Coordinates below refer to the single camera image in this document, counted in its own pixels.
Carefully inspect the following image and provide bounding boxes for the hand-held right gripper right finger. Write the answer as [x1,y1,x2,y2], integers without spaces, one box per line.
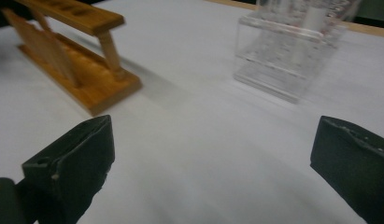
[310,115,384,224]

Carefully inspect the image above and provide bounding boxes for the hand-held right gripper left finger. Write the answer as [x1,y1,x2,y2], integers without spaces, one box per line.
[21,114,116,224]

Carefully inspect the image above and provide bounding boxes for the wooden test tube rack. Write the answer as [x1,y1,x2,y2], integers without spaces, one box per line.
[1,0,143,117]

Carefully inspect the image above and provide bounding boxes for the clear acrylic test tube rack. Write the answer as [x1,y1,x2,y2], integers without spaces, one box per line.
[233,0,362,105]

